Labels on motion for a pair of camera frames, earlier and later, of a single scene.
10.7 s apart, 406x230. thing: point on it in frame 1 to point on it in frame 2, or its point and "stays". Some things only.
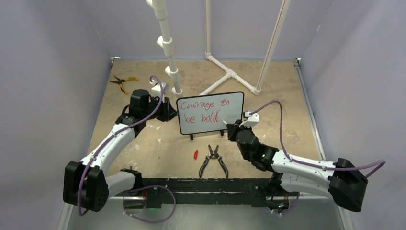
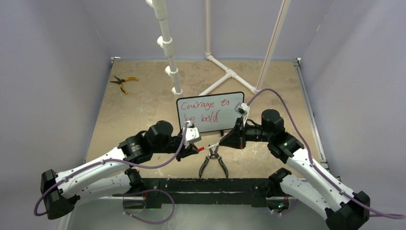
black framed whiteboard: x=205 y=113 stays
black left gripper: x=166 y=108 to x=184 y=151
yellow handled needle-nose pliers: x=119 y=81 stays
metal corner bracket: x=112 y=58 stays
